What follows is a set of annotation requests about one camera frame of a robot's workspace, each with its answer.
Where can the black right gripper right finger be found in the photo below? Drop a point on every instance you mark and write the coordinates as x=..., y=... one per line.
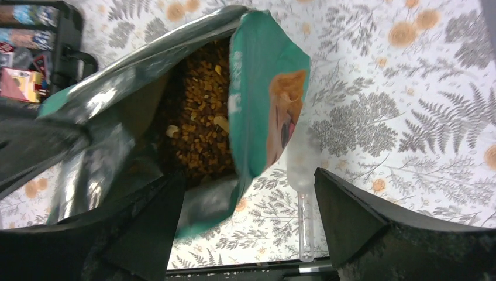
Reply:
x=370, y=238

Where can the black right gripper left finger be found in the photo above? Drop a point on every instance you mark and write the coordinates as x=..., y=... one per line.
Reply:
x=126, y=239

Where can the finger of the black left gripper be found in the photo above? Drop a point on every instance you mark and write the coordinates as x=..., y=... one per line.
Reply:
x=30, y=144

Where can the clear plastic scoop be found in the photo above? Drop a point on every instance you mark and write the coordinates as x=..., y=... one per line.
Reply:
x=303, y=158

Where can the green dog food bag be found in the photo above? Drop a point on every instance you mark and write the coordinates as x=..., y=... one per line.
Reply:
x=217, y=98

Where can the black poker chip case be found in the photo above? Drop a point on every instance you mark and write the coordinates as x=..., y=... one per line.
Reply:
x=41, y=49

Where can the floral table mat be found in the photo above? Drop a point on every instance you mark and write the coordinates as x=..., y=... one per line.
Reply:
x=402, y=97

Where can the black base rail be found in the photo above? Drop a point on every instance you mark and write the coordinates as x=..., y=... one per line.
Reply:
x=319, y=269

